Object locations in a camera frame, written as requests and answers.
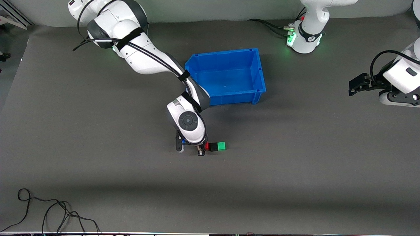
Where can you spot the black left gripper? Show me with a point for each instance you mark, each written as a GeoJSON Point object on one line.
{"type": "Point", "coordinates": [370, 83]}

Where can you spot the small red cube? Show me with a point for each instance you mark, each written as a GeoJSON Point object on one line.
{"type": "Point", "coordinates": [207, 146]}

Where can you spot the small green cube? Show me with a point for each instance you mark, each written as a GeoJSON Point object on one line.
{"type": "Point", "coordinates": [221, 146]}

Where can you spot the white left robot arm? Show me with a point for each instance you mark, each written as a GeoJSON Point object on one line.
{"type": "Point", "coordinates": [311, 19]}

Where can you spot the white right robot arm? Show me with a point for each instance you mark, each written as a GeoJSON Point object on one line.
{"type": "Point", "coordinates": [144, 55]}

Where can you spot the small black cube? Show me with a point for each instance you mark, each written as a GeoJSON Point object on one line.
{"type": "Point", "coordinates": [214, 147]}

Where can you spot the blue plastic storage bin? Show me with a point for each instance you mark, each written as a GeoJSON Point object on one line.
{"type": "Point", "coordinates": [229, 78]}

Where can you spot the black floor caster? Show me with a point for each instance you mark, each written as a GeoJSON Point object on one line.
{"type": "Point", "coordinates": [4, 56]}

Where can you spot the aluminium frame rail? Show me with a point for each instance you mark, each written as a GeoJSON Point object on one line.
{"type": "Point", "coordinates": [16, 18]}

